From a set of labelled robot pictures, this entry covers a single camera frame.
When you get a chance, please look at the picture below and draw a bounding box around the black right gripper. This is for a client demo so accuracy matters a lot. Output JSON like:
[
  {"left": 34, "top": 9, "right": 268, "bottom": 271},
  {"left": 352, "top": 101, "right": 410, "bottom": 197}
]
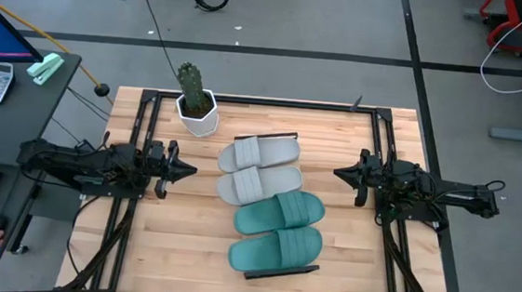
[{"left": 330, "top": 145, "right": 386, "bottom": 210}]

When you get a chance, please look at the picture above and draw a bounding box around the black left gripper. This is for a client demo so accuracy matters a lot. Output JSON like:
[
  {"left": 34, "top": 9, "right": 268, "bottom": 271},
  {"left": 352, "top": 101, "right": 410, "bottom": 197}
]
[{"left": 143, "top": 137, "right": 202, "bottom": 203}]

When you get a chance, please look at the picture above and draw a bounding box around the green rubber slide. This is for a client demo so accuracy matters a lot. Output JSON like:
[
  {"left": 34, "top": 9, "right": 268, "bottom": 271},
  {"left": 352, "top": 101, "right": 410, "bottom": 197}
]
[
  {"left": 232, "top": 185, "right": 328, "bottom": 243},
  {"left": 225, "top": 220, "right": 326, "bottom": 278}
]

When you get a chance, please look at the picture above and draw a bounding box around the grey rubber slide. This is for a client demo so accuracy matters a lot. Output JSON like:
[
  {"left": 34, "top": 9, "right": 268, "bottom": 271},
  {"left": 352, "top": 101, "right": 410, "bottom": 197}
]
[
  {"left": 216, "top": 132, "right": 302, "bottom": 179},
  {"left": 213, "top": 159, "right": 306, "bottom": 212}
]

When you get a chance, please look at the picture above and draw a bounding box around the wooden shelf with black frame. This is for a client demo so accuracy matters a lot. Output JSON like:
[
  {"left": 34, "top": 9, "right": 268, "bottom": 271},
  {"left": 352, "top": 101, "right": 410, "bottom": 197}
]
[{"left": 221, "top": 127, "right": 333, "bottom": 285}]

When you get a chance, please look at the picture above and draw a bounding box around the green cactus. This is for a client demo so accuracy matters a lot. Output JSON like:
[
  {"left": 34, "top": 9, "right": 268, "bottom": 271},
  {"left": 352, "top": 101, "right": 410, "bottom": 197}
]
[{"left": 173, "top": 61, "right": 208, "bottom": 114}]

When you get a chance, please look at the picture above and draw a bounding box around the black round foot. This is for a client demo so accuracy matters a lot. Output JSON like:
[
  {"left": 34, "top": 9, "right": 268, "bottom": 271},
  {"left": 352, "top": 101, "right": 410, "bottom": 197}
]
[{"left": 94, "top": 82, "right": 112, "bottom": 99}]

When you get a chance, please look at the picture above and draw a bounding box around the mint green stapler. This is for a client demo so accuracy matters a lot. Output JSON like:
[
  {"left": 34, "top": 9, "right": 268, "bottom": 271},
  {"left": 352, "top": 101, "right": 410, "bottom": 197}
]
[{"left": 25, "top": 50, "right": 67, "bottom": 88}]

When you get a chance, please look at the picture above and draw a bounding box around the black desk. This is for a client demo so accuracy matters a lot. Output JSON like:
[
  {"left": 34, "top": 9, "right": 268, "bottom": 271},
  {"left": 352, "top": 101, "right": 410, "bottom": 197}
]
[{"left": 0, "top": 46, "right": 84, "bottom": 286}]

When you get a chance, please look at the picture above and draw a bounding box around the black aluminium table frame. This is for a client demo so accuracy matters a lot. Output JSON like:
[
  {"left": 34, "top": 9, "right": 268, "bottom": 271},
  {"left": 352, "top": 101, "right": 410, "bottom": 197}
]
[{"left": 62, "top": 82, "right": 479, "bottom": 292}]

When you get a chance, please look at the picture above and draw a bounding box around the black cable bundle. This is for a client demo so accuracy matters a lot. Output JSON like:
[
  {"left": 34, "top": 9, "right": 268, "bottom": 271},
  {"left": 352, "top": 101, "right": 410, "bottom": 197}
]
[
  {"left": 62, "top": 191, "right": 140, "bottom": 292},
  {"left": 373, "top": 215, "right": 455, "bottom": 292}
]

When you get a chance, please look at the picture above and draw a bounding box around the long thin black cable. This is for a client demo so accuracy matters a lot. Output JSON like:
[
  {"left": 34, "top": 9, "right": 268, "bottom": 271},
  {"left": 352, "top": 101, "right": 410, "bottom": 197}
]
[{"left": 126, "top": 0, "right": 188, "bottom": 85}]

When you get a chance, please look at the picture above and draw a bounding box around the yellow cable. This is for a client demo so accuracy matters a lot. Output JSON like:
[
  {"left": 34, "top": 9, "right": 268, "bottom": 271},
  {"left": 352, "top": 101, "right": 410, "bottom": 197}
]
[{"left": 0, "top": 0, "right": 114, "bottom": 94}]

